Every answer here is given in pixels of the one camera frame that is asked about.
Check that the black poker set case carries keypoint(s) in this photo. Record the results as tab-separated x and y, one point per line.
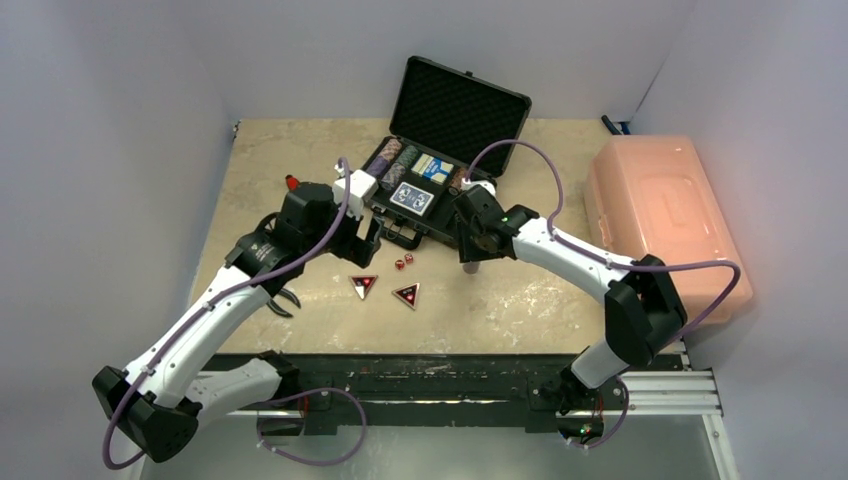
451	115

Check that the green poker chip stack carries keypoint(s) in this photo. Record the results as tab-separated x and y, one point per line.
408	156

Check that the grey purple poker chip stack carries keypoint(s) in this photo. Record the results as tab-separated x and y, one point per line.
471	267

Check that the blue orange poker chip stack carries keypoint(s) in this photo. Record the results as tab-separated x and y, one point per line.
393	176

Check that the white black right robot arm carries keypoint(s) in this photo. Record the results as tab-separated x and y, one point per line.
642	308

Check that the blue backed playing card deck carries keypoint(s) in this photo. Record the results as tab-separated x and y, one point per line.
412	199

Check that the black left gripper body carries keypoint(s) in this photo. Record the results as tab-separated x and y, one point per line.
344	240

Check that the red black utility knife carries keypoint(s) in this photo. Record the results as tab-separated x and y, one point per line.
291	182

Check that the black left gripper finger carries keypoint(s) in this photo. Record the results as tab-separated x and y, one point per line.
376	226
364	251

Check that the triangular dealer button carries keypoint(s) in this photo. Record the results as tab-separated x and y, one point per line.
408	295
362	284

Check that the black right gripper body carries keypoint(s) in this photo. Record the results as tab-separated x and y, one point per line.
465	221

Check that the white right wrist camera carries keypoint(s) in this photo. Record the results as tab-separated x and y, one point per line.
468	185

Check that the blue object behind bin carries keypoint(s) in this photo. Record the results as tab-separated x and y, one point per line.
614	127

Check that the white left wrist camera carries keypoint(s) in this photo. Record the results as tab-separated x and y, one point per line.
358	188

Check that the black aluminium mounting rail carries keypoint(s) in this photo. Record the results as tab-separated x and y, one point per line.
484	390

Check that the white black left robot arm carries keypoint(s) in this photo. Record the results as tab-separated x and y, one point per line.
159	400

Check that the orange purple poker chip stack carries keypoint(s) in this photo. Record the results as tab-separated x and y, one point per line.
391	149

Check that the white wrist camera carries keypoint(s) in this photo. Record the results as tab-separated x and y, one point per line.
468	185
358	188

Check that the blue boxed card deck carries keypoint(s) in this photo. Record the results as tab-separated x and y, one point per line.
433	168

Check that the translucent pink storage bin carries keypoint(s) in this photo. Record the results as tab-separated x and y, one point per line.
649	194

